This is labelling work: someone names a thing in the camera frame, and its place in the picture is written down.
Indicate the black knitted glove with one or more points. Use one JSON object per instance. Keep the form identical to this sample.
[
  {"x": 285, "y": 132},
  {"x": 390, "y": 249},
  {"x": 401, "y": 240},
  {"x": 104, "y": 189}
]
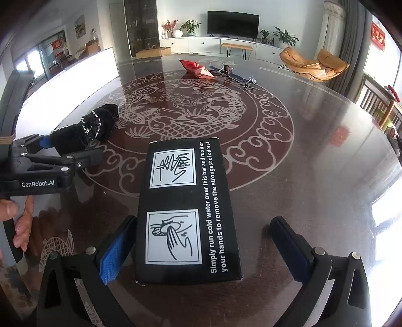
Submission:
[{"x": 91, "y": 125}]

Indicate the small potted plant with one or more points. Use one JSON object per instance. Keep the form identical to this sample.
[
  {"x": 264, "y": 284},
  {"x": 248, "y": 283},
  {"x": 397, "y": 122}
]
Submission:
[{"x": 264, "y": 35}]

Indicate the person's left hand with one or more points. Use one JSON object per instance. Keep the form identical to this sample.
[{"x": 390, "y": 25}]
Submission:
[{"x": 25, "y": 220}]

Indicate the large leafy potted plant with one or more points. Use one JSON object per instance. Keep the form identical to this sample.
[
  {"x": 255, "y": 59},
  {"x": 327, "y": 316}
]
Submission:
[{"x": 285, "y": 36}]

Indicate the red door sign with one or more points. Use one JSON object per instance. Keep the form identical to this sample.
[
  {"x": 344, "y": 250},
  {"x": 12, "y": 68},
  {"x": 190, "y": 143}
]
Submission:
[{"x": 57, "y": 44}]

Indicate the wooden chair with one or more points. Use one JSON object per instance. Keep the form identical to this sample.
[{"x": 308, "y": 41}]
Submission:
[{"x": 375, "y": 97}]

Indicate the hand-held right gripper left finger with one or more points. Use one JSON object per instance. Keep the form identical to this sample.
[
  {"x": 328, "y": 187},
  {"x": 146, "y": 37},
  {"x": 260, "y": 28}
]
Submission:
[{"x": 114, "y": 251}]

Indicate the red wall decoration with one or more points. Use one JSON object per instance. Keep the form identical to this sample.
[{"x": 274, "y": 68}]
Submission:
[{"x": 378, "y": 36}]

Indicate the wooden bench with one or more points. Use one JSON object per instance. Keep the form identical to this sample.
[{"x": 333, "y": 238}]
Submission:
[{"x": 237, "y": 46}]

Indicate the black box with white pictures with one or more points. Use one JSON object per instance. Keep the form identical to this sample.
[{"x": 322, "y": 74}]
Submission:
[{"x": 188, "y": 204}]

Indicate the black television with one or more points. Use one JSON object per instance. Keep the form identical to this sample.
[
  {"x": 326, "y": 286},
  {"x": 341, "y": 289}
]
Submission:
[{"x": 232, "y": 23}]

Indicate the dark patterned desktop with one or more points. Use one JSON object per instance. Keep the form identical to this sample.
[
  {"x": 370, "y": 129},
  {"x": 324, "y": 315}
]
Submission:
[{"x": 314, "y": 188}]

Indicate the dark display cabinet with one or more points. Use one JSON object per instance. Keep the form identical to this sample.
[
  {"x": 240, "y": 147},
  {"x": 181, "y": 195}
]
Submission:
[{"x": 141, "y": 28}]

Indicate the white television cabinet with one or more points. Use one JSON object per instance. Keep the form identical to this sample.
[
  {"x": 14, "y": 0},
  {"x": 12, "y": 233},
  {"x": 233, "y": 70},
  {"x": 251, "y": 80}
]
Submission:
[{"x": 194, "y": 44}]

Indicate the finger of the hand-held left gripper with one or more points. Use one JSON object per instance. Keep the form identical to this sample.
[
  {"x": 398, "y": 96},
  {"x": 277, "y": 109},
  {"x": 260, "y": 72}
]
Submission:
[
  {"x": 31, "y": 140},
  {"x": 84, "y": 158}
]

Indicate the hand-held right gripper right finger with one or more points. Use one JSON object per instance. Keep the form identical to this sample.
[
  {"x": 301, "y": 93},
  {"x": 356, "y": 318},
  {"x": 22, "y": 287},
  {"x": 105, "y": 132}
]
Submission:
[{"x": 292, "y": 248}]

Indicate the green potted plant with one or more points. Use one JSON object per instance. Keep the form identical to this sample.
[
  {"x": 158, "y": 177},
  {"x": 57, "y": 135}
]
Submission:
[{"x": 190, "y": 26}]

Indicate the grey curtain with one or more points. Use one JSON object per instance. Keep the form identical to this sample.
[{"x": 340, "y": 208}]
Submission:
[{"x": 355, "y": 41}]

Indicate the red snack packet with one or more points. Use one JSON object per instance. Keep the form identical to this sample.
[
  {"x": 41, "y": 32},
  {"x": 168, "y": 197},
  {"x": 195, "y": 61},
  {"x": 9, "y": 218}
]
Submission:
[{"x": 196, "y": 69}]

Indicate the orange lounge chair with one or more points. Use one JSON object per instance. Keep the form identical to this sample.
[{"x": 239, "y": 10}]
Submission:
[{"x": 326, "y": 63}]

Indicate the cardboard box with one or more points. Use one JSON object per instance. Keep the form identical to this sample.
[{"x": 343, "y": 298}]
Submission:
[{"x": 154, "y": 52}]

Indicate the red flowers in white vase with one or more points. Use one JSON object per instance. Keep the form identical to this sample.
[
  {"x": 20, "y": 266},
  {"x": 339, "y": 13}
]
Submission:
[{"x": 176, "y": 33}]

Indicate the framed wall picture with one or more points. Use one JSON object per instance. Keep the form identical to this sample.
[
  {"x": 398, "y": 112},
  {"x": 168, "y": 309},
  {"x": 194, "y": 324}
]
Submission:
[{"x": 79, "y": 26}]

